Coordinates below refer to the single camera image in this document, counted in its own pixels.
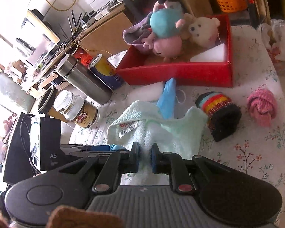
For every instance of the glass coffee jar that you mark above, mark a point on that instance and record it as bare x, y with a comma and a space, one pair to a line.
83, 114

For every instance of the pink knitted item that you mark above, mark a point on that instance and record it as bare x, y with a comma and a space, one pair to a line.
261, 104

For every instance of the black router with antennas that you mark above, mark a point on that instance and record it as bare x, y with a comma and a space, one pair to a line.
74, 20

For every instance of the red bag under desk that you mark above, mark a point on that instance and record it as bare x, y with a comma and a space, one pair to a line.
84, 58

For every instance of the computer monitor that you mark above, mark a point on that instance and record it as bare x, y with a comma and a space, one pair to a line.
38, 45

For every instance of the floral tablecloth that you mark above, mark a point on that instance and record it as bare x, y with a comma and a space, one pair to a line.
251, 147

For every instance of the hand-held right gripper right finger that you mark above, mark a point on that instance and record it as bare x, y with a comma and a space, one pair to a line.
154, 159

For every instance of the light green towel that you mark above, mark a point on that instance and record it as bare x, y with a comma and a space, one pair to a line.
175, 133

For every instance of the orange plastic basket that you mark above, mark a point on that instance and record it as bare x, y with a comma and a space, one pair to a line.
230, 1

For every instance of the yellow blue drink can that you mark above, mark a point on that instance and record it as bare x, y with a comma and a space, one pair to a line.
106, 71

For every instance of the white power adapter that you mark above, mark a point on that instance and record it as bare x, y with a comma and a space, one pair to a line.
102, 14

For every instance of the blue pink pig plush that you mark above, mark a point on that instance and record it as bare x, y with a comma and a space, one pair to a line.
163, 22

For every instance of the brown jar black rim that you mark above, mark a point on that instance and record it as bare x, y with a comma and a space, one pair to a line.
46, 99

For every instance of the steel thermos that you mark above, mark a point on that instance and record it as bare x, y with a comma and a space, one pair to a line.
85, 80

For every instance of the white teddy bear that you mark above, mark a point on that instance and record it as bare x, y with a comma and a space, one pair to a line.
201, 33

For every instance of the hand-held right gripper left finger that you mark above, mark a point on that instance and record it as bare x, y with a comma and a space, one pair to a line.
135, 159

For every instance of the striped colourful socks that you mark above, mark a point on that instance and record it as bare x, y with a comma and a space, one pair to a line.
218, 114

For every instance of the cardboard box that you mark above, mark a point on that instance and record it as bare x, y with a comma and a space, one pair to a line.
199, 2

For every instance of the crumpled white plastic bag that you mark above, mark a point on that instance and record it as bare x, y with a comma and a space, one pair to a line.
282, 42

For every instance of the blue face mask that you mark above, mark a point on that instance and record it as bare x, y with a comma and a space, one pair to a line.
167, 95

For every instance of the purple towel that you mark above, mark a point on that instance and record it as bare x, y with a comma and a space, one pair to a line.
133, 34

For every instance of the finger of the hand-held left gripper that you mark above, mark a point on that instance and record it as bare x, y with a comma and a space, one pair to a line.
102, 148

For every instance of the red box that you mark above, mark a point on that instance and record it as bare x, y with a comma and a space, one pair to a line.
180, 73

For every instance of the brown fuzzy cloth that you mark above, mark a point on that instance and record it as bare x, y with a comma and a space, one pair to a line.
85, 218

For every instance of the white foam block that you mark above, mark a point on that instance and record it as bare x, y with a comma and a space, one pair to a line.
211, 54

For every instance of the wooden media desk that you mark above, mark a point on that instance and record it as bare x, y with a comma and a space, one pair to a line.
104, 35

